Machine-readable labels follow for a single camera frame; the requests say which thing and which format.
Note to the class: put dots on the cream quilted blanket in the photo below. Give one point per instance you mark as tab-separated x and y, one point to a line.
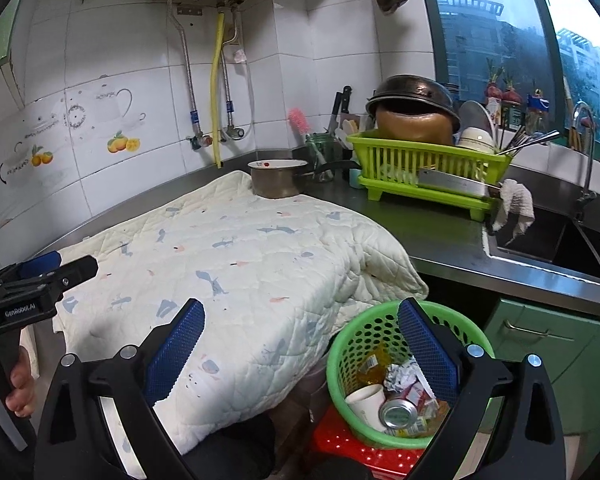
240	270

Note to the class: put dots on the white dish cloth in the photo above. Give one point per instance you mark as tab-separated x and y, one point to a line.
517	205

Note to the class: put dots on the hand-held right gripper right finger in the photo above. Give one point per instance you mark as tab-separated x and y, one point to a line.
425	347

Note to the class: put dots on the steel cleaver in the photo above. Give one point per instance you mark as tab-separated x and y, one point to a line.
450	184

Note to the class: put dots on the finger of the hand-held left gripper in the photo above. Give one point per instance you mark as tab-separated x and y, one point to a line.
75	270
37	264

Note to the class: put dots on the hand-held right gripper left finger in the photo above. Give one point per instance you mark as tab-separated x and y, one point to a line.
177	350

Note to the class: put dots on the pink bottle brush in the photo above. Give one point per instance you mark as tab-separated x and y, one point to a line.
299	121

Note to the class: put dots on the white paper cup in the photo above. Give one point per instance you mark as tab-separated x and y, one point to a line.
366	406

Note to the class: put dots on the window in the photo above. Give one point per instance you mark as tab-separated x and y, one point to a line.
520	35

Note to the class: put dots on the person's left hand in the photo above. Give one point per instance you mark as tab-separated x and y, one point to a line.
21	390

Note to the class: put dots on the yellow plastic packet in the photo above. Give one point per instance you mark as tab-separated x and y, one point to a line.
375	362

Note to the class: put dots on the green glass jar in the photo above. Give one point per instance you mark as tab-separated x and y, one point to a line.
320	152

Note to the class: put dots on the light blue cup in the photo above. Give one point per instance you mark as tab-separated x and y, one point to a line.
356	179

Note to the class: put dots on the white paper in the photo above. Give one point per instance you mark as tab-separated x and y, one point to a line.
400	377

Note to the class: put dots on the chrome faucet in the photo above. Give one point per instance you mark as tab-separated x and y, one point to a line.
586	150

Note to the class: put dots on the white bowl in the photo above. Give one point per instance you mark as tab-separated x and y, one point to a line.
475	141

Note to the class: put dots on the green cabinet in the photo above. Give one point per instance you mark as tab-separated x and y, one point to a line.
555	355

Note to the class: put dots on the orange fruit wall sticker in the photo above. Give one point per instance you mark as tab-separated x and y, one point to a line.
122	143
41	156

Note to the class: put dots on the steel sink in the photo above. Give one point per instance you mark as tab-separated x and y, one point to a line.
555	245

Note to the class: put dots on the black wok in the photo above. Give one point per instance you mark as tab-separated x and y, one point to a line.
415	90

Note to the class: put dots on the metal cutlery bundle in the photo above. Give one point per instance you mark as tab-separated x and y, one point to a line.
527	141

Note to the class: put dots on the red plastic stool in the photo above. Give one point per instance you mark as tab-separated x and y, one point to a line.
340	440

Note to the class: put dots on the brown clay pot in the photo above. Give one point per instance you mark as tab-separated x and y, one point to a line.
415	125

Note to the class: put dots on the white plate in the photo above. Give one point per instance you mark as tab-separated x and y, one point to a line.
475	114

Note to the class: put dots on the green plastic basket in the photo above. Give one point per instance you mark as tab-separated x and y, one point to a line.
350	340

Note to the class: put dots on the red drink can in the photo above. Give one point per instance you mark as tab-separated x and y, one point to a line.
399	412

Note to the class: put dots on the green plastic dish rack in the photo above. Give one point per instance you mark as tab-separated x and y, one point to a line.
405	160

